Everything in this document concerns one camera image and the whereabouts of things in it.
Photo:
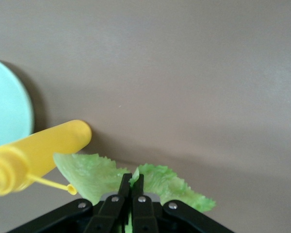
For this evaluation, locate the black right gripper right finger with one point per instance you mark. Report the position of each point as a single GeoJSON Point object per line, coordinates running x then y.
{"type": "Point", "coordinates": [145, 213]}

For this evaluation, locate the mint green plate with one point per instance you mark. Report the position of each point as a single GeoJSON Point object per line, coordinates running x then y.
{"type": "Point", "coordinates": [7, 104]}

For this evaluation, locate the yellow mustard squeeze bottle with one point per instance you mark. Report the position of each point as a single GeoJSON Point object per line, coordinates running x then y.
{"type": "Point", "coordinates": [46, 148]}

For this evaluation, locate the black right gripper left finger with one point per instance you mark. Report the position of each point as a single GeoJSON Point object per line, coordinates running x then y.
{"type": "Point", "coordinates": [106, 213]}

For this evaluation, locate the green lettuce leaf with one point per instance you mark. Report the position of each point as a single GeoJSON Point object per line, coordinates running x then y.
{"type": "Point", "coordinates": [92, 174]}

